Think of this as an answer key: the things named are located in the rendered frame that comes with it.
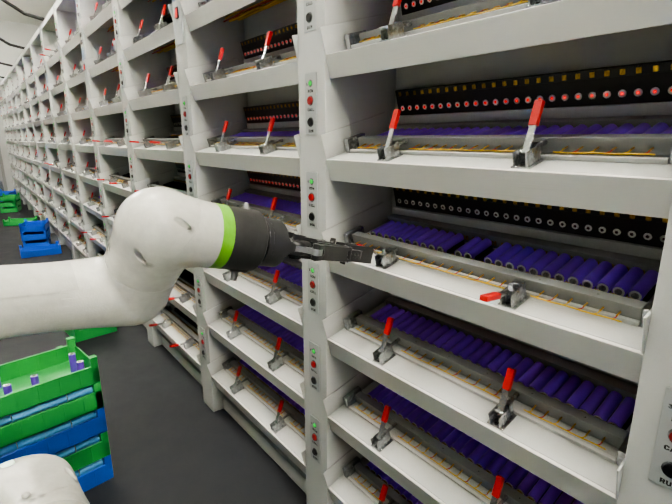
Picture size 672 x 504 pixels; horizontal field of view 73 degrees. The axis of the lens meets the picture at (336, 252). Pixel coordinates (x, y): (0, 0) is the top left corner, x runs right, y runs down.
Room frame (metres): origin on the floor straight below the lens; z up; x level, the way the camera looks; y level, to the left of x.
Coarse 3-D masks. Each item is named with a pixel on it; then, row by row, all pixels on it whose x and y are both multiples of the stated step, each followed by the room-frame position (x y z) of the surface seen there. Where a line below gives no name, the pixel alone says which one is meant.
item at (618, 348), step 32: (352, 224) 1.00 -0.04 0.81; (480, 224) 0.86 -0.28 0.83; (512, 224) 0.81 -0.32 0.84; (384, 288) 0.83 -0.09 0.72; (416, 288) 0.76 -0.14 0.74; (448, 288) 0.71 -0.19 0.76; (480, 288) 0.69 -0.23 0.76; (480, 320) 0.66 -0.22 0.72; (512, 320) 0.61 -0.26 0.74; (544, 320) 0.58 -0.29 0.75; (576, 320) 0.56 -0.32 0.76; (608, 320) 0.55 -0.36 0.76; (576, 352) 0.54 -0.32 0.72; (608, 352) 0.51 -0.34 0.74; (640, 352) 0.48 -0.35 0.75
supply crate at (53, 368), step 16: (48, 352) 1.25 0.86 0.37; (64, 352) 1.28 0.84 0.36; (80, 352) 1.25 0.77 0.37; (0, 368) 1.16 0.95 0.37; (16, 368) 1.19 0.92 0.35; (32, 368) 1.21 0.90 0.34; (48, 368) 1.24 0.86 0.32; (64, 368) 1.24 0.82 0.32; (96, 368) 1.16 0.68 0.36; (16, 384) 1.15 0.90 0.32; (48, 384) 1.07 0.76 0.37; (64, 384) 1.10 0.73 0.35; (80, 384) 1.13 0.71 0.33; (0, 400) 1.00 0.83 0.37; (16, 400) 1.02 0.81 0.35; (32, 400) 1.05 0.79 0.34; (48, 400) 1.07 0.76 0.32; (0, 416) 0.99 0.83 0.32
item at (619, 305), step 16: (368, 240) 0.93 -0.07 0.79; (384, 240) 0.90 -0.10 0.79; (416, 256) 0.83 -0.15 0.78; (432, 256) 0.79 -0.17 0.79; (448, 256) 0.77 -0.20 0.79; (448, 272) 0.75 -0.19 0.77; (464, 272) 0.74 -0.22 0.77; (480, 272) 0.71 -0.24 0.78; (496, 272) 0.69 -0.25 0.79; (512, 272) 0.68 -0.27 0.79; (528, 288) 0.65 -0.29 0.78; (544, 288) 0.63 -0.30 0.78; (560, 288) 0.61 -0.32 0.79; (576, 288) 0.60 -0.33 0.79; (560, 304) 0.59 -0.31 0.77; (592, 304) 0.58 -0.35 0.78; (608, 304) 0.56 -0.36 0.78; (624, 304) 0.54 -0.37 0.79; (640, 304) 0.54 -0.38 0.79; (640, 320) 0.53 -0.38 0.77
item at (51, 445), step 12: (96, 420) 1.15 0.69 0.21; (60, 432) 1.08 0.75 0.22; (72, 432) 1.10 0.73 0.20; (84, 432) 1.12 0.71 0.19; (96, 432) 1.15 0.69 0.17; (36, 444) 1.04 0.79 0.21; (48, 444) 1.06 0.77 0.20; (60, 444) 1.08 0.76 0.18; (72, 444) 1.10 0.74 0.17; (12, 456) 1.00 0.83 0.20
